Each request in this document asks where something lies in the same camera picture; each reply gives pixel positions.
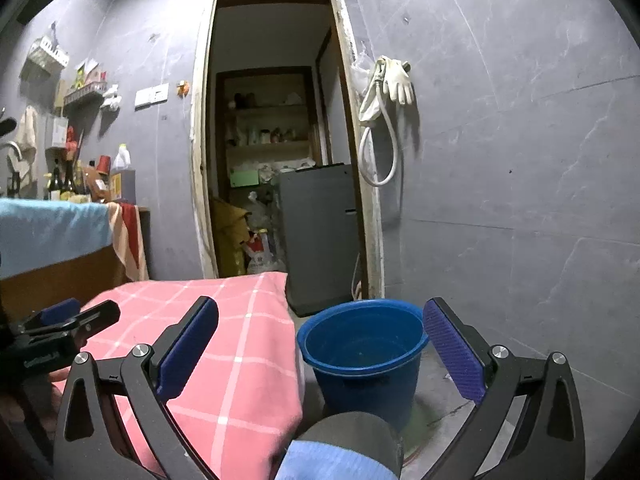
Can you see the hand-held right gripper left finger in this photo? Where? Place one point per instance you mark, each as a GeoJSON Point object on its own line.
{"type": "Point", "coordinates": [187, 350]}

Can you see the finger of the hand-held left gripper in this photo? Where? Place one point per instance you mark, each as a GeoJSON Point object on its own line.
{"type": "Point", "coordinates": [60, 310]}
{"type": "Point", "coordinates": [97, 316]}

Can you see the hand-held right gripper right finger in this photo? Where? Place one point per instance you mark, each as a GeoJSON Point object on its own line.
{"type": "Point", "coordinates": [452, 350]}

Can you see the blue plastic bucket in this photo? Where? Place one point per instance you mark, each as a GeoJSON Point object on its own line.
{"type": "Point", "coordinates": [365, 360]}

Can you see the wooden cabinet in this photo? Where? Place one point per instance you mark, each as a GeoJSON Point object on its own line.
{"type": "Point", "coordinates": [65, 280]}

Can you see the pink checked cloth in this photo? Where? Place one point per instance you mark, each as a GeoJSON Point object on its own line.
{"type": "Point", "coordinates": [225, 360]}

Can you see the light blue towel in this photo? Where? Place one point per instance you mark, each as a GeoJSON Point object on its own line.
{"type": "Point", "coordinates": [50, 235]}

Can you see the orange red striped towel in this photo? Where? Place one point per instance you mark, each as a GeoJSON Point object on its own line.
{"type": "Point", "coordinates": [131, 240]}

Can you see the yellow bag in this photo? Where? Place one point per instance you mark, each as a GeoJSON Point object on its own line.
{"type": "Point", "coordinates": [227, 240]}

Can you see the red white plastic bag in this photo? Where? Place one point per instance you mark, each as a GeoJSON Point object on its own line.
{"type": "Point", "coordinates": [260, 255]}

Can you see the dark glass bottles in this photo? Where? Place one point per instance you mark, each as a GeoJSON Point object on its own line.
{"type": "Point", "coordinates": [62, 182]}

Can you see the brown packet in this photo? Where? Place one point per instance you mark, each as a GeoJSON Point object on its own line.
{"type": "Point", "coordinates": [96, 185]}

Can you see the person's leg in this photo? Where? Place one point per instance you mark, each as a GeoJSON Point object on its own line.
{"type": "Point", "coordinates": [345, 445]}

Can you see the red cup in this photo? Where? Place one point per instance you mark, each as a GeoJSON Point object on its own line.
{"type": "Point", "coordinates": [103, 164]}

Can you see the clear plastic bags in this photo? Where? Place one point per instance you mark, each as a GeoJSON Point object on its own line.
{"type": "Point", "coordinates": [261, 212]}

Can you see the metal faucet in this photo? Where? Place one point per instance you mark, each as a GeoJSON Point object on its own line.
{"type": "Point", "coordinates": [12, 147]}

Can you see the red kitchen utensil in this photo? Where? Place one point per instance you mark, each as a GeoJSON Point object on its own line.
{"type": "Point", "coordinates": [72, 141]}

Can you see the grey cabinet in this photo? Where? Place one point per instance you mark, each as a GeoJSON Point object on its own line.
{"type": "Point", "coordinates": [320, 240]}

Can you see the metal utensil holder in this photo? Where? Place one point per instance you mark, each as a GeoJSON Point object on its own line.
{"type": "Point", "coordinates": [57, 132]}

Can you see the beige hanging towel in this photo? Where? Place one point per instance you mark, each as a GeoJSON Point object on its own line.
{"type": "Point", "coordinates": [27, 135]}

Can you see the green box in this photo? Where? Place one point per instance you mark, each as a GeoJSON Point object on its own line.
{"type": "Point", "coordinates": [244, 179]}

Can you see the dark curved bar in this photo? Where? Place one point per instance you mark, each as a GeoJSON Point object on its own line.
{"type": "Point", "coordinates": [7, 126]}

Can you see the wooden board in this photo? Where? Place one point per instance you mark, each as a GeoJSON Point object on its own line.
{"type": "Point", "coordinates": [59, 97]}

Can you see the white crumpled plastic bag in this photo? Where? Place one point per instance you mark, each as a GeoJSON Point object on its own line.
{"type": "Point", "coordinates": [111, 99]}

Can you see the green yellow packet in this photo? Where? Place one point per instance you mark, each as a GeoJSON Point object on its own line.
{"type": "Point", "coordinates": [80, 78]}

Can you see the pink white packet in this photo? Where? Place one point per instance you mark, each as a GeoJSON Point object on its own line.
{"type": "Point", "coordinates": [96, 73]}

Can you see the cream rubber glove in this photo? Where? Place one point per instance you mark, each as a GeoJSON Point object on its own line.
{"type": "Point", "coordinates": [400, 82]}
{"type": "Point", "coordinates": [370, 102]}

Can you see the wooden shelf unit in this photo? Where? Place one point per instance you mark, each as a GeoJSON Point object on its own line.
{"type": "Point", "coordinates": [265, 90]}

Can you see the clear hanging plastic bag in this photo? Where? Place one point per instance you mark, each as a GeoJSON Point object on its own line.
{"type": "Point", "coordinates": [360, 67]}

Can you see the door frame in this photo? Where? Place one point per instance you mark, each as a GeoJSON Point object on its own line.
{"type": "Point", "coordinates": [200, 135]}

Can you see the metal wall shelf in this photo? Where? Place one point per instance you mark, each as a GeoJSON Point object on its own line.
{"type": "Point", "coordinates": [85, 95]}

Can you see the white wall socket plate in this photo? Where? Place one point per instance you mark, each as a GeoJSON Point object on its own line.
{"type": "Point", "coordinates": [151, 96]}

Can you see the orange wall hook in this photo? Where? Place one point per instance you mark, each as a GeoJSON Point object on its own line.
{"type": "Point", "coordinates": [183, 89]}

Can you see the white plastic wall basket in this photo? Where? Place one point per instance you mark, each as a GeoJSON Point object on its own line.
{"type": "Point", "coordinates": [47, 52]}

